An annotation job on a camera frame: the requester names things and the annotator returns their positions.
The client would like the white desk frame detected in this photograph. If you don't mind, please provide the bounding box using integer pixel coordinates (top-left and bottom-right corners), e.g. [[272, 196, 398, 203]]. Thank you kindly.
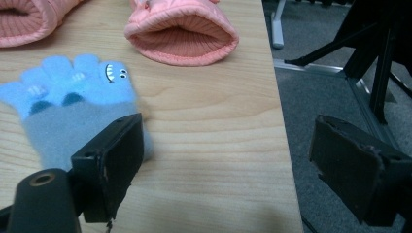
[[270, 0, 288, 50]]

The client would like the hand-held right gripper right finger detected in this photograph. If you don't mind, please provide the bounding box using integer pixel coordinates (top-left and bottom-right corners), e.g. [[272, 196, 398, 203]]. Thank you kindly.
[[308, 114, 412, 226]]

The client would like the black metal stand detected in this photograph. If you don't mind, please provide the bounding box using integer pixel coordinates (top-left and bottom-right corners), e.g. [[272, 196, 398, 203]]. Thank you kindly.
[[285, 0, 412, 125]]

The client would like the aluminium floor frame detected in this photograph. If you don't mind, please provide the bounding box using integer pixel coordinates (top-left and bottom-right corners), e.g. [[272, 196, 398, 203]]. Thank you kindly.
[[273, 58, 402, 151]]

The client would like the pink padded glove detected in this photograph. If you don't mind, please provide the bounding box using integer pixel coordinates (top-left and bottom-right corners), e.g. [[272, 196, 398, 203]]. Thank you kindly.
[[0, 0, 87, 49], [123, 0, 240, 68]]

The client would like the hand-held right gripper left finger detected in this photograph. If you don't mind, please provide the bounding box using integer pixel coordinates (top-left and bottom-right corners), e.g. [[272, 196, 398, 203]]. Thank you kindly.
[[71, 113, 146, 224]]

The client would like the blue knit glove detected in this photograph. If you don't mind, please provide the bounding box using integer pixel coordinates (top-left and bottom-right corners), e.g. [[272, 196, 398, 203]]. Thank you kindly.
[[0, 53, 155, 173]]

